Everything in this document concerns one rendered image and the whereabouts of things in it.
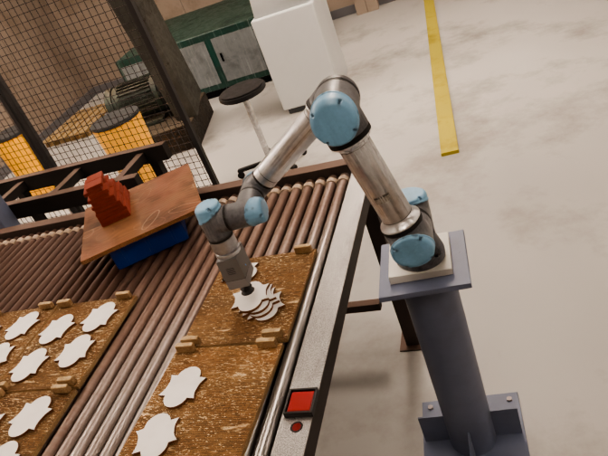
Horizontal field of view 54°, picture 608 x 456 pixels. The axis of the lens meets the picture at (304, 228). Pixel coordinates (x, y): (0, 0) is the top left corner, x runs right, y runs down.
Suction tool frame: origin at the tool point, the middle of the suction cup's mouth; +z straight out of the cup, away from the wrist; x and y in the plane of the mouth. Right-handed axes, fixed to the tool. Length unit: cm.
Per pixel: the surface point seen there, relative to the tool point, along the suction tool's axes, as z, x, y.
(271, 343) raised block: 4.0, 9.1, 20.4
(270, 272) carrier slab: 5.8, 3.1, -15.1
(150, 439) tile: 5, -20, 46
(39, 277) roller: 7, -109, -51
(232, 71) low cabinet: 74, -143, -528
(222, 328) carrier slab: 5.8, -9.3, 8.0
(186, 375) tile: 4.8, -15.6, 26.1
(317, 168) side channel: 4, 15, -78
